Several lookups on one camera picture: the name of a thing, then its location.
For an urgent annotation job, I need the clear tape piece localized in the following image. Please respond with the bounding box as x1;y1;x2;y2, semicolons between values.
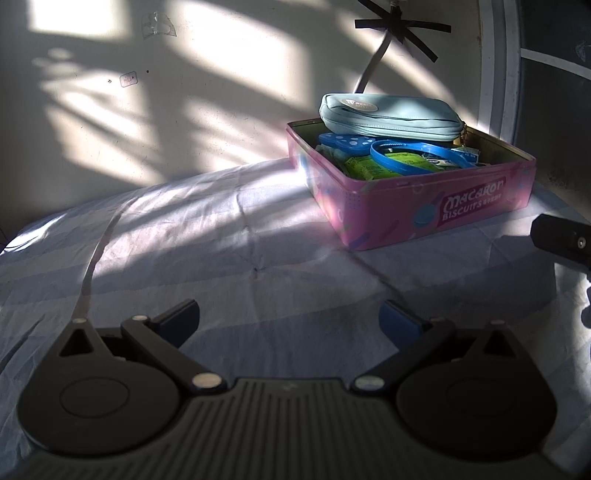
141;11;178;40

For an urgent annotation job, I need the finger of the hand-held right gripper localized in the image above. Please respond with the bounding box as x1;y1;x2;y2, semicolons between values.
530;215;591;273

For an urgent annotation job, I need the light blue zip pouch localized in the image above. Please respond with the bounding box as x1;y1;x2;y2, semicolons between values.
318;93;467;145

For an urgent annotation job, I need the white flat power cable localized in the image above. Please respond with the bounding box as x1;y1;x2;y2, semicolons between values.
353;34;393;95

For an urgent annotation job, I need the pink biscuit tin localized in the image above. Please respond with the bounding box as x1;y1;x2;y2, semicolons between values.
285;117;537;251

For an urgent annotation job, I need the grey glass door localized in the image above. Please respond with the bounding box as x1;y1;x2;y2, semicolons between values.
478;0;591;217

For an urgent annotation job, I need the blue polka dot headband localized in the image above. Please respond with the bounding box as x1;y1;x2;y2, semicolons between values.
316;132;478;177

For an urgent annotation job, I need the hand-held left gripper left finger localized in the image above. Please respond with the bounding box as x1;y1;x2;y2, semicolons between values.
58;298;228;395

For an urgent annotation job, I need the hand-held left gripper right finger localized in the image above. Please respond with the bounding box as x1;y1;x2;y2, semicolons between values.
350;300;529;394

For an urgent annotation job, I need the bright green box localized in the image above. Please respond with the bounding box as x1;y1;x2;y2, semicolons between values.
342;154;432;181

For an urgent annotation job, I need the black tape cross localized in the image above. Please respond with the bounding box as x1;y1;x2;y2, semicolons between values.
355;0;452;63

